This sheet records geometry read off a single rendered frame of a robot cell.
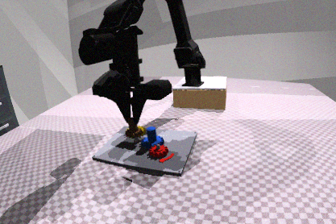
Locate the brown gear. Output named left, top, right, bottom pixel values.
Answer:
left=126, top=118, right=143, bottom=138

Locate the red gear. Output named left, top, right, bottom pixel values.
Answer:
left=149, top=145, right=168, bottom=158

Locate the red curved arrow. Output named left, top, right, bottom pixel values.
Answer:
left=159, top=154, right=175, bottom=163

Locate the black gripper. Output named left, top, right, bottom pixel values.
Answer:
left=109, top=55, right=172, bottom=125

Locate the blue gear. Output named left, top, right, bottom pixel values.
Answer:
left=141, top=127, right=164, bottom=150

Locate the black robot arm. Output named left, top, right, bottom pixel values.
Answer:
left=78, top=0, right=205, bottom=99

